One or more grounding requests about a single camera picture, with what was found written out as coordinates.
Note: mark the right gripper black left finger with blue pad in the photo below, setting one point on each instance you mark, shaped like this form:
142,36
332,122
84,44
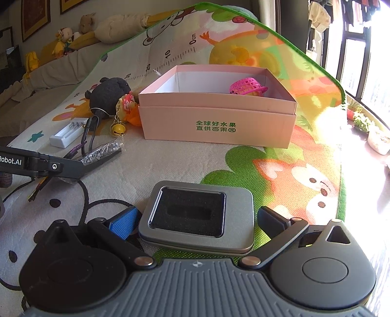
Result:
118,236

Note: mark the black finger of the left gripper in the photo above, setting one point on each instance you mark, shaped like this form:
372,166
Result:
56,167

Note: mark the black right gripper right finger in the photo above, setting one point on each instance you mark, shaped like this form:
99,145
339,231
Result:
283,232

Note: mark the white battery charger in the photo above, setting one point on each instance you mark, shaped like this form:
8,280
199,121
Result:
63,138

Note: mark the silver metal tin case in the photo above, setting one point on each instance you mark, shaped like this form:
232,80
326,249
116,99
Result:
199,218

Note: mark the doll keychain with bell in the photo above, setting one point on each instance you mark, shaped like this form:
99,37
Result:
123,108

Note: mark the orange plastic toy shell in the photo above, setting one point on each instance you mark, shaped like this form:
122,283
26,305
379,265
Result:
133,116

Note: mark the pink plastic basket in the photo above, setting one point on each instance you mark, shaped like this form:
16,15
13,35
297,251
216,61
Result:
247,87

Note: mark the colourful cartoon play mat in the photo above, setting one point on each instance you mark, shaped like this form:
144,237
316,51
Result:
302,180

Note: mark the grey covered sofa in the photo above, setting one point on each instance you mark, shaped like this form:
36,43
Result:
26,101

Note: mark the black plush toy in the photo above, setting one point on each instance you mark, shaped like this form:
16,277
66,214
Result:
104,97

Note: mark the white flower pot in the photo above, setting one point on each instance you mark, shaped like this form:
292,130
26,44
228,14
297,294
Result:
378,140

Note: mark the yellow doll on sofa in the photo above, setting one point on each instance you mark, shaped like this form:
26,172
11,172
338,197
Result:
65,37

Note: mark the pink cardboard box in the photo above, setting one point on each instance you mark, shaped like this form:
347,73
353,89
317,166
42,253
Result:
193,103

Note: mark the red flower pot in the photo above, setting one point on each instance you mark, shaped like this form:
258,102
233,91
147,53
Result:
352,111

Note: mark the beige plush toy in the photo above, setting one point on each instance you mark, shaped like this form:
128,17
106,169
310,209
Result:
115,28

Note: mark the framed wall picture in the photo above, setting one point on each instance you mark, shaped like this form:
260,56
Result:
35,14

